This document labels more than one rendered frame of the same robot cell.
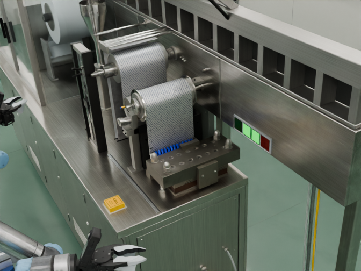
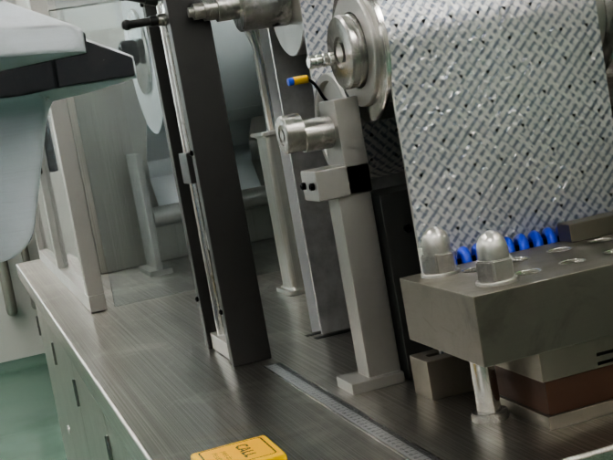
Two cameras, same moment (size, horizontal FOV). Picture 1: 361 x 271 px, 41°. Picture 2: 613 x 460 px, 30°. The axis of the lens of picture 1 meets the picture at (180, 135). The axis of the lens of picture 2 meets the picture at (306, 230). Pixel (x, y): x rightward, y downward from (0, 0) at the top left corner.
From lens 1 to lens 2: 126 cm
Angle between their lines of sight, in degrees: 27
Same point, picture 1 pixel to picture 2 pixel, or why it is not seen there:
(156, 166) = (446, 282)
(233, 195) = not seen: outside the picture
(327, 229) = not seen: outside the picture
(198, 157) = not seen: outside the picture
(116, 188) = (272, 433)
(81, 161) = (161, 388)
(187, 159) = (598, 252)
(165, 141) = (490, 213)
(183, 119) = (567, 118)
